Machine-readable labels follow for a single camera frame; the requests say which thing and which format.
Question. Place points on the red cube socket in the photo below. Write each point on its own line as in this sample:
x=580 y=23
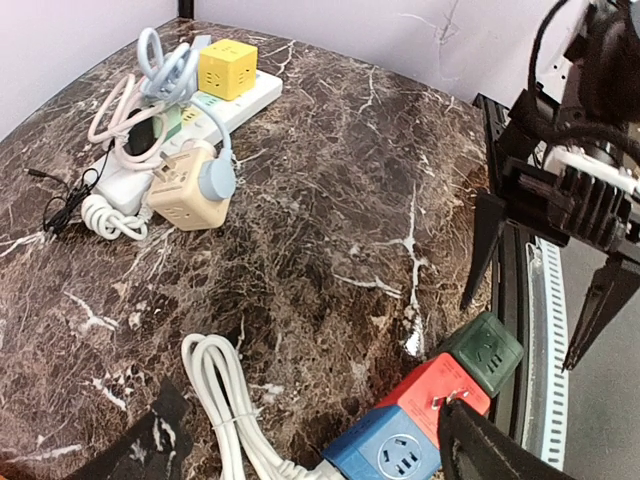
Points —
x=430 y=385

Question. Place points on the right black frame post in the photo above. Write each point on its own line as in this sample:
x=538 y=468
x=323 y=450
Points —
x=186 y=9

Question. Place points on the beige cube socket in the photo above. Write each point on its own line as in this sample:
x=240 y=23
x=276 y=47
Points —
x=192 y=188

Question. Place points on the blue cube socket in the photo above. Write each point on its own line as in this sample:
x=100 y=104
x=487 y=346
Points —
x=384 y=444

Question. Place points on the black charger plug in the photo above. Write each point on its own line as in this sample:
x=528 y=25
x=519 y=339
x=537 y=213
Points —
x=141 y=139

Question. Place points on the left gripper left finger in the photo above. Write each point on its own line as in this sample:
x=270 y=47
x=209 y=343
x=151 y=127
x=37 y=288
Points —
x=153 y=448

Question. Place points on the white power strip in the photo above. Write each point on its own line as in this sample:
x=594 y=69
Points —
x=124 y=189

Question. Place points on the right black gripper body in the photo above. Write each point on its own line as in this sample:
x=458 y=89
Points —
x=570 y=194

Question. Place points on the yellow cube socket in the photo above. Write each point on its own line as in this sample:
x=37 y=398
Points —
x=227 y=69

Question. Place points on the white slotted cable duct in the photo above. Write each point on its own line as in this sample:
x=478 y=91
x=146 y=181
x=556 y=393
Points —
x=547 y=399

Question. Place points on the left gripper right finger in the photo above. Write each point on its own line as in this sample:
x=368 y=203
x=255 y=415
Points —
x=471 y=447

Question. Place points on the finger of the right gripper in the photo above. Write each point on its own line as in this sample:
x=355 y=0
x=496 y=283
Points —
x=489 y=221
x=612 y=286

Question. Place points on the dark green cube socket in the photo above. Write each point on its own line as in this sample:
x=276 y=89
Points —
x=486 y=350

